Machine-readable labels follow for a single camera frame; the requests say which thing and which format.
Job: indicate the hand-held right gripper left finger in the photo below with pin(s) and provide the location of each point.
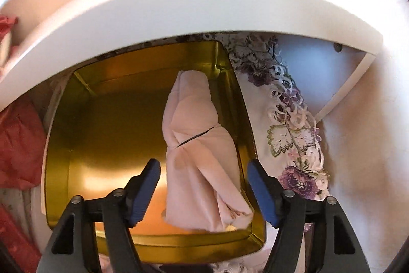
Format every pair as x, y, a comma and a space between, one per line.
145, 186

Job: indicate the white floral embroidered cloth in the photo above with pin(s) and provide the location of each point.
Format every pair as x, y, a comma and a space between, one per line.
281, 138

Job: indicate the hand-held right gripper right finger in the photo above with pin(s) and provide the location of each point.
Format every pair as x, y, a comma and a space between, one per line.
260, 189

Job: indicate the red patterned cloth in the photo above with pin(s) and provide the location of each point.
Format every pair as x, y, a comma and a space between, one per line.
16, 241

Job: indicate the gold metal tin box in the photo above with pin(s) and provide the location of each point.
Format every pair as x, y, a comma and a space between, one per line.
111, 132

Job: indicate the thin black elastic band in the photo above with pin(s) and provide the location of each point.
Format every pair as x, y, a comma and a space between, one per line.
198, 136

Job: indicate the pink garment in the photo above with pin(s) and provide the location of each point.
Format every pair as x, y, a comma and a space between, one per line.
198, 170

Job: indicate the white speckled cloth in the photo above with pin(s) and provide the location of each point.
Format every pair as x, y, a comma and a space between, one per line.
16, 199

